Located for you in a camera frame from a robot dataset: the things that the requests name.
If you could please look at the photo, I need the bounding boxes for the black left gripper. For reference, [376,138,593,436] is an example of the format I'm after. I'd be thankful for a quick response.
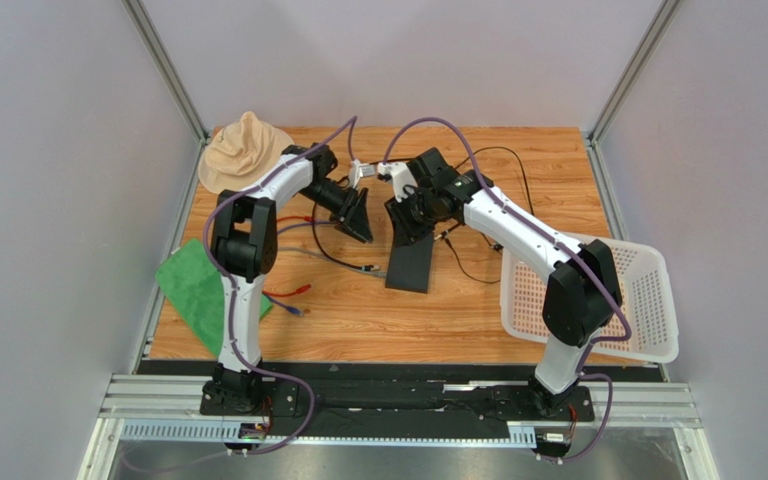
[299,181,374,245]

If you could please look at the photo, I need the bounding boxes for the black ethernet cable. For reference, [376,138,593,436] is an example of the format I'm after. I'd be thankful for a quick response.
[310,156,425,273]

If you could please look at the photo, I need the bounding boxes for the red ethernet cable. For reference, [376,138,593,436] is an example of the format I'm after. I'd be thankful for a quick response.
[262,214,316,298]

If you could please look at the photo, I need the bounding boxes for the black network switch box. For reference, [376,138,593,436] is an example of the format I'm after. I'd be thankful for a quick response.
[385,234,434,294]

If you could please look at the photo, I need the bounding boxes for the blue ethernet cable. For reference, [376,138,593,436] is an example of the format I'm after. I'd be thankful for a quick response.
[265,219,336,317]

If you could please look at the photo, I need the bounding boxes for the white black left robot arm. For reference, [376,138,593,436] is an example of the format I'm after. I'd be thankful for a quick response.
[203,144,373,412]

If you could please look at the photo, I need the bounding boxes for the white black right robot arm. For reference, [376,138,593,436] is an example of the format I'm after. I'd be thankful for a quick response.
[375,148,622,407]

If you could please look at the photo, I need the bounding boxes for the beige bucket hat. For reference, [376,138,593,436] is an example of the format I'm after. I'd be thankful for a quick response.
[197,111,294,194]

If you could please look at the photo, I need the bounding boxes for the green microfiber cloth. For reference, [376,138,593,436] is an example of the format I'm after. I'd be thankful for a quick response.
[154,238,275,359]

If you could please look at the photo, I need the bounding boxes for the white plastic mesh basket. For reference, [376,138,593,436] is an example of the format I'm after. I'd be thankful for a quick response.
[500,237,679,363]

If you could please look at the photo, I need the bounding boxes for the thin black power cord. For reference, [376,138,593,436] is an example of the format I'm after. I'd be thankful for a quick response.
[433,146,536,285]

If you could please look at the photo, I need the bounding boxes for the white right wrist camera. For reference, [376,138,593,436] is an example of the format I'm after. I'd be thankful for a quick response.
[376,161,417,202]

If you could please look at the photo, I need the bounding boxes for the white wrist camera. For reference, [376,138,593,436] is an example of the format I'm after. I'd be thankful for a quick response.
[347,159,377,189]
[376,161,417,202]

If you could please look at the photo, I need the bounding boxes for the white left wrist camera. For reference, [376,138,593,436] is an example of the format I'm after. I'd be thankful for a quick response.
[347,159,377,189]

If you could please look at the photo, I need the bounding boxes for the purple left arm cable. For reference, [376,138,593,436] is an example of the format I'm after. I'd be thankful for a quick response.
[201,115,359,457]

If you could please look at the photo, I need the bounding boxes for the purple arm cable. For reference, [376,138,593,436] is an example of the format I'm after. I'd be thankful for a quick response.
[201,115,359,457]
[381,117,633,465]

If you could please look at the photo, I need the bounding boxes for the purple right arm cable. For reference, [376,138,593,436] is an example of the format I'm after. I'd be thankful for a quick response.
[381,117,633,465]

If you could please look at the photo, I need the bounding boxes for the aluminium front frame rail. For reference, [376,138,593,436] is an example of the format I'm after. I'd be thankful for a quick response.
[78,361,718,479]

